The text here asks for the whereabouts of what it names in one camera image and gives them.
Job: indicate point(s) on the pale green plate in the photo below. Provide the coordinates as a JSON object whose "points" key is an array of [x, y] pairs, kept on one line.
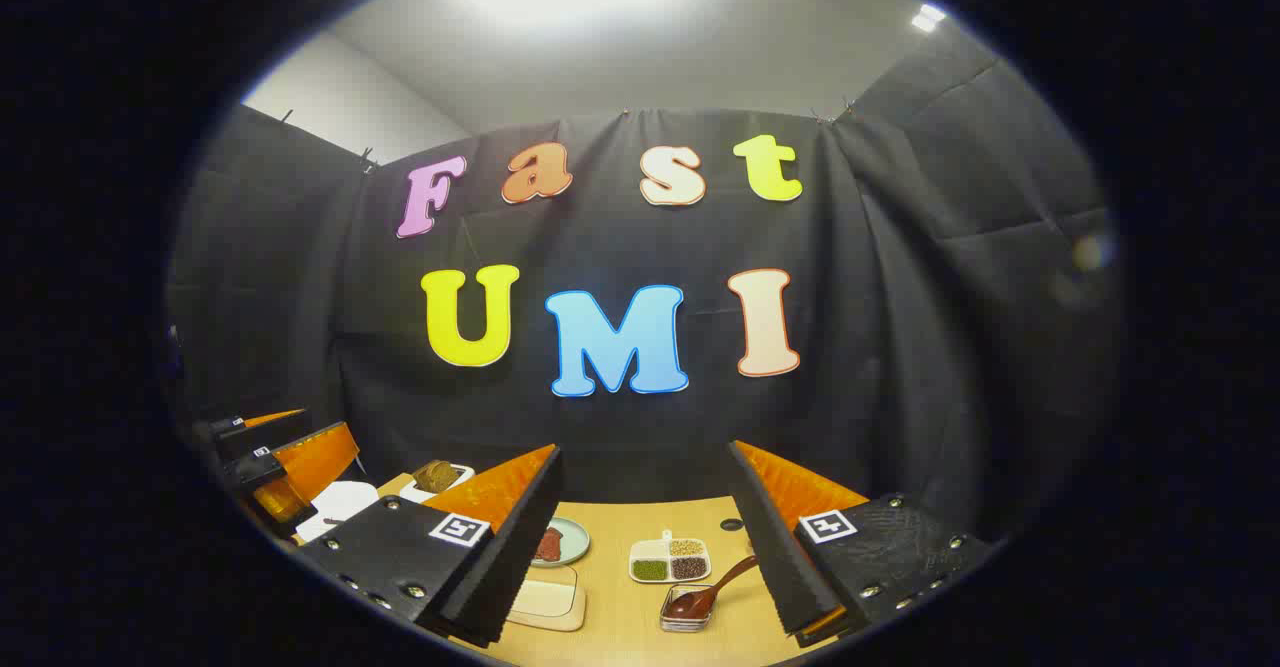
{"points": [[575, 542]]}

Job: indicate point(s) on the pile of green mung beans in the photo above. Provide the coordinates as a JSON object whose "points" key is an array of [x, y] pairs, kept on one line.
{"points": [[650, 570]]}

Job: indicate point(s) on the white divided dish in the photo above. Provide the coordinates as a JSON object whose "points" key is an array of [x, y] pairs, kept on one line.
{"points": [[668, 558]]}

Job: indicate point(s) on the brown bread slices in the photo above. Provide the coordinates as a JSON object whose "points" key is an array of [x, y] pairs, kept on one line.
{"points": [[436, 476]]}

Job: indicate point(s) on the black backdrop cloth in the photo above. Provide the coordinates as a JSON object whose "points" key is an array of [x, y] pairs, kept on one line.
{"points": [[880, 347]]}

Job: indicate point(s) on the red meat slices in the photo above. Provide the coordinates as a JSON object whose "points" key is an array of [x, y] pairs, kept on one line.
{"points": [[550, 544]]}

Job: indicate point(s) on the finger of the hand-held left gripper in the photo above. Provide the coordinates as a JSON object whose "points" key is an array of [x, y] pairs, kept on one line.
{"points": [[315, 462], [260, 434]]}

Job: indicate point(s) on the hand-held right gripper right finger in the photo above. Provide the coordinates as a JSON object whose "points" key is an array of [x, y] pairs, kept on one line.
{"points": [[790, 557]]}

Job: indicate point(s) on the clear chopstick holder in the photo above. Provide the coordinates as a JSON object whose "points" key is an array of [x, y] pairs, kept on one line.
{"points": [[680, 622]]}

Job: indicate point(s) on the pile of soybeans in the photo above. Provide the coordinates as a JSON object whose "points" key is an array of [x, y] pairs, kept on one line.
{"points": [[686, 547]]}

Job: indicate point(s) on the pile of red beans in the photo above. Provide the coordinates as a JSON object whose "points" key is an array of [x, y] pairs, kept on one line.
{"points": [[689, 568]]}

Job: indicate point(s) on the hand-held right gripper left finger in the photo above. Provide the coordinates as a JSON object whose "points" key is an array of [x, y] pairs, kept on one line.
{"points": [[500, 557]]}

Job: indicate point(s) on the dark wooden spoon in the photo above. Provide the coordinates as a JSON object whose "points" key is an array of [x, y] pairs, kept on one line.
{"points": [[700, 599]]}

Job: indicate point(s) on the white toaster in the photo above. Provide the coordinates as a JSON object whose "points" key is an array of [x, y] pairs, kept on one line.
{"points": [[455, 474]]}

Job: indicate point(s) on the white rice cooker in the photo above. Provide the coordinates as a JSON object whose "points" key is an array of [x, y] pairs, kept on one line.
{"points": [[338, 505]]}

